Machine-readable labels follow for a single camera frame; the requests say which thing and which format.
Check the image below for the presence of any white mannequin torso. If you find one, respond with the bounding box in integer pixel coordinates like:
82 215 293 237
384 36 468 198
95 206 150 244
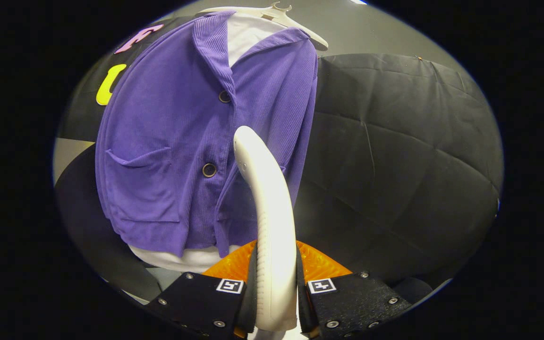
127 11 288 274

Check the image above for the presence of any purple corduroy jacket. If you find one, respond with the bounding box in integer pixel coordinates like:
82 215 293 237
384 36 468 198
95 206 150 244
94 11 319 258

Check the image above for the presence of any white clothes hanger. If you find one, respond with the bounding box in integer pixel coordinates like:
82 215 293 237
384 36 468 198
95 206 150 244
198 2 329 52

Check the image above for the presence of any black backdrop cloth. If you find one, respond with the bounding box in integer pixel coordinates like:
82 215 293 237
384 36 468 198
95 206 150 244
55 17 504 303

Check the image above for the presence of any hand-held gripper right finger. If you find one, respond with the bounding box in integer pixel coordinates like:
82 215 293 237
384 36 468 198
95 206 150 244
296 240 413 340

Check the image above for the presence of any white garment steamer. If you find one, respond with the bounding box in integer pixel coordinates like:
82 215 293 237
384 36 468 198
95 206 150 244
232 125 299 332

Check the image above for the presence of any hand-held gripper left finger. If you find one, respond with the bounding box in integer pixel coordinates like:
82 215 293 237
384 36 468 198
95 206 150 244
145 240 258 340

